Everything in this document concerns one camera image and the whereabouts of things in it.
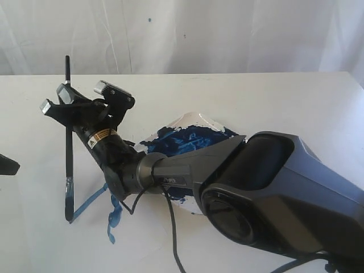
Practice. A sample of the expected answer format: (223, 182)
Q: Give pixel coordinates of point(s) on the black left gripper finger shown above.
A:
(8, 167)

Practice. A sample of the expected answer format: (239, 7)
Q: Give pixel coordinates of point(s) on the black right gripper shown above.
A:
(95, 123)

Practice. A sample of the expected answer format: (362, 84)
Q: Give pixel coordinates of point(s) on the black paintbrush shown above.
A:
(69, 189)

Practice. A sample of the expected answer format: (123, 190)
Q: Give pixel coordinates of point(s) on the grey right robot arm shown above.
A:
(269, 191)

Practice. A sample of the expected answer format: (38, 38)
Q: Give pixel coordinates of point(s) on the white paper sheet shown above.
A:
(88, 240)

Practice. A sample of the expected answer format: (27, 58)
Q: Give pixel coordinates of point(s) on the white plate with blue paint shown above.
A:
(193, 133)

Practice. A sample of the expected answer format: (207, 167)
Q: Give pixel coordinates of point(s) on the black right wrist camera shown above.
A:
(116, 97)

